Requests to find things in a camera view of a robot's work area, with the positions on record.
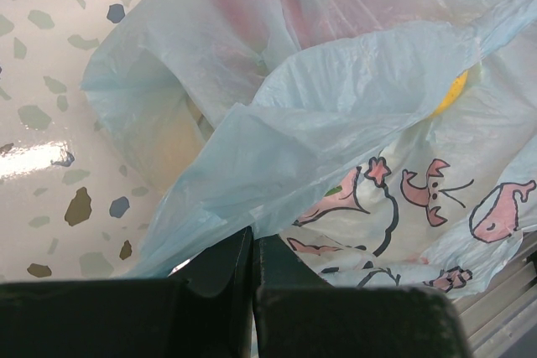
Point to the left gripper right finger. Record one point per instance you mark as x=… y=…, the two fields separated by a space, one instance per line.
x=297 y=314

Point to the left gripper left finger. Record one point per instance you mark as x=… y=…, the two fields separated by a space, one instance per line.
x=202 y=310

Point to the blue plastic bag with fruit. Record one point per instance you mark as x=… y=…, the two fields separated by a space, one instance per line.
x=311 y=119

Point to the yellow lemon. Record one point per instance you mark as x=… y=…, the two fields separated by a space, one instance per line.
x=454 y=92

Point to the aluminium front rail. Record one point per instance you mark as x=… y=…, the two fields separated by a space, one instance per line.
x=498 y=321

